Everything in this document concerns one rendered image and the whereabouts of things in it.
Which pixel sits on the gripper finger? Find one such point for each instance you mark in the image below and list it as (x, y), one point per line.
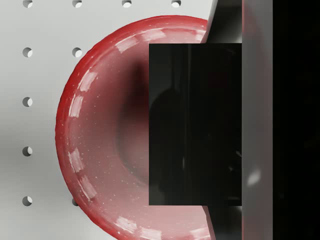
(225, 22)
(227, 222)

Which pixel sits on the flat-sided can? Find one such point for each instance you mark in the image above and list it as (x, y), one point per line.
(195, 125)

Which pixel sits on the red plate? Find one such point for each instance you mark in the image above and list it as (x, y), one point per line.
(100, 125)

